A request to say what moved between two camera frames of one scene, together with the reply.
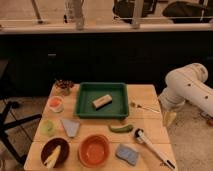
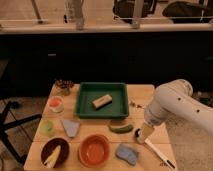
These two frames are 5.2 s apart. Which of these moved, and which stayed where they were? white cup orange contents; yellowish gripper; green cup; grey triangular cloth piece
Moved: yellowish gripper
Stayed: grey triangular cloth piece; green cup; white cup orange contents
